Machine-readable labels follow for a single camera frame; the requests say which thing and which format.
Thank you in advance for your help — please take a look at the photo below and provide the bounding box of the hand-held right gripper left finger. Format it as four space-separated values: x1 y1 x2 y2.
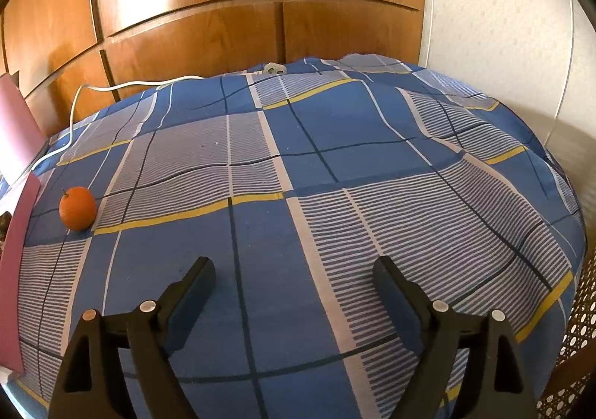
49 256 216 419

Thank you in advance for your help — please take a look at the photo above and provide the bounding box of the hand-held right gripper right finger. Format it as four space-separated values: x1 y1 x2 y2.
372 255 541 419

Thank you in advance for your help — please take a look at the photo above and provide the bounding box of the pink cardboard box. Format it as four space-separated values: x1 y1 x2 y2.
0 173 42 375

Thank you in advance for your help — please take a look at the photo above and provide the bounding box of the orange with stem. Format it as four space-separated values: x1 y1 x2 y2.
59 187 98 231

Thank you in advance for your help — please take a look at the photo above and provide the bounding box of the blue plaid cloth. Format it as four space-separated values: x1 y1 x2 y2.
0 53 585 419

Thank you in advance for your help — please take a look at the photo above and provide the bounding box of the woven cane chair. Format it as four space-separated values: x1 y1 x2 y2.
535 242 596 419

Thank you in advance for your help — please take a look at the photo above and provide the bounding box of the pink electric kettle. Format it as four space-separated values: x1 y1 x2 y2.
0 71 47 182

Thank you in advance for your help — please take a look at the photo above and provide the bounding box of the white power cord with plug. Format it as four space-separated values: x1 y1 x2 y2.
32 64 286 173

